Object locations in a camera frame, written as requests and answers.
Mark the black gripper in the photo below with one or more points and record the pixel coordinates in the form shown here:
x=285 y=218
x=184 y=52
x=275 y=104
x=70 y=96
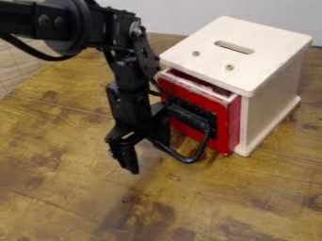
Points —
x=140 y=120

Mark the white wooden drawer box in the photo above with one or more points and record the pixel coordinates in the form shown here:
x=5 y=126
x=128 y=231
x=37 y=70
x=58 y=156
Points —
x=253 y=60

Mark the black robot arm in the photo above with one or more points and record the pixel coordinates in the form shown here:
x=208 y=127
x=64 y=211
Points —
x=54 y=30

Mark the red drawer with black handle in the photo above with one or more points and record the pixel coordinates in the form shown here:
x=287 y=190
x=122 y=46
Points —
x=204 y=111

